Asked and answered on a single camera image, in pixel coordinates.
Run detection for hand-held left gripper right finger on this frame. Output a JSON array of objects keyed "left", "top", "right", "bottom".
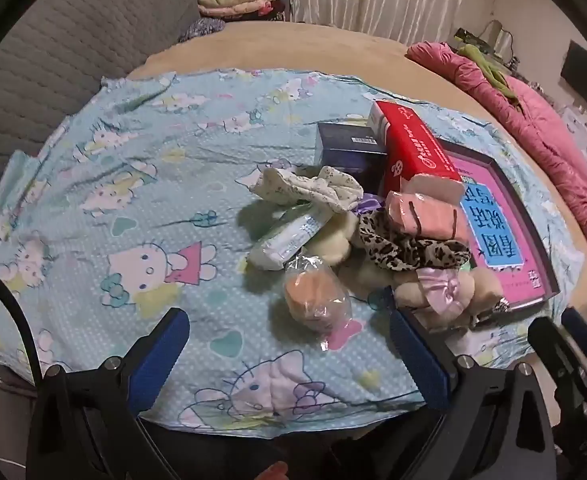
[{"left": 333, "top": 287, "right": 559, "bottom": 480}]

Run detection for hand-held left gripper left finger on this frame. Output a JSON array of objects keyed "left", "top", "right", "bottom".
[{"left": 26, "top": 307, "right": 191, "bottom": 480}]

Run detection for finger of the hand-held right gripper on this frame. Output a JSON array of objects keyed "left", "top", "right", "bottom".
[
  {"left": 561, "top": 306, "right": 587, "bottom": 361},
  {"left": 527, "top": 316, "right": 587, "bottom": 441}
]

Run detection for cream plush toy pink dress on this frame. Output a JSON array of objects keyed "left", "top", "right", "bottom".
[{"left": 393, "top": 265, "right": 505, "bottom": 322}]

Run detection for leopard print scrunchie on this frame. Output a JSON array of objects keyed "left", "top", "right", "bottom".
[{"left": 356, "top": 210, "right": 473, "bottom": 273}]

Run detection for orange sponge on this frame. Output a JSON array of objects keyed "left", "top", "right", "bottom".
[{"left": 282, "top": 255, "right": 355, "bottom": 352}]

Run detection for shallow purple box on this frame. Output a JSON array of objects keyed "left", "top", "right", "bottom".
[{"left": 438, "top": 137, "right": 561, "bottom": 318}]

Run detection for pink socks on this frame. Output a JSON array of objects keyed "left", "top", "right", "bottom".
[{"left": 386, "top": 191, "right": 469, "bottom": 241}]

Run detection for white blue plastic packet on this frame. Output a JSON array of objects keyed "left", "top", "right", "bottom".
[{"left": 246, "top": 207, "right": 335, "bottom": 272}]

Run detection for white floral cloth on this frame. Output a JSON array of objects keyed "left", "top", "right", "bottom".
[{"left": 248, "top": 165, "right": 364, "bottom": 212}]

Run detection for pink and blue book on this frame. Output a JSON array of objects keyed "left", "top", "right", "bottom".
[{"left": 448, "top": 152, "right": 549, "bottom": 306}]

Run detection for blue cartoon cat printed blanket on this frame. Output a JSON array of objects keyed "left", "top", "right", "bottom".
[{"left": 0, "top": 67, "right": 587, "bottom": 433}]

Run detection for red tissue box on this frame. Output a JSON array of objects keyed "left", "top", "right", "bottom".
[{"left": 368, "top": 101, "right": 467, "bottom": 207}]

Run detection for pink quilt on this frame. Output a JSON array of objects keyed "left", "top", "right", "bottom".
[{"left": 406, "top": 40, "right": 587, "bottom": 268}]

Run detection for dark blue box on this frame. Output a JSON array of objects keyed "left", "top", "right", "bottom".
[{"left": 316, "top": 121, "right": 389, "bottom": 191}]

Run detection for black television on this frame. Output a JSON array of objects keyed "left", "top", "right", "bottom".
[{"left": 561, "top": 40, "right": 587, "bottom": 97}]

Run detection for green cloth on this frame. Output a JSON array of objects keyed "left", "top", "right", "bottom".
[{"left": 456, "top": 44, "right": 520, "bottom": 106}]

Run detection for grey handbag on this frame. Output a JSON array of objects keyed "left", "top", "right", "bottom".
[{"left": 482, "top": 20, "right": 513, "bottom": 57}]

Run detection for cluttered side table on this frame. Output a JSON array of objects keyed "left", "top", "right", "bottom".
[{"left": 453, "top": 27, "right": 520, "bottom": 68}]

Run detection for round tan bed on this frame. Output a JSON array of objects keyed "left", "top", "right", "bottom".
[{"left": 123, "top": 20, "right": 587, "bottom": 436}]

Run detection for dark floral cloth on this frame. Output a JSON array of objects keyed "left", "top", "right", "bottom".
[{"left": 178, "top": 17, "right": 226, "bottom": 44}]

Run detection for grey quilted headboard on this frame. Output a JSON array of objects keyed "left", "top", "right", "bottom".
[{"left": 0, "top": 0, "right": 201, "bottom": 271}]

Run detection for black cable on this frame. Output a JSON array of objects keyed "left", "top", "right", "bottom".
[{"left": 0, "top": 257, "right": 42, "bottom": 377}]

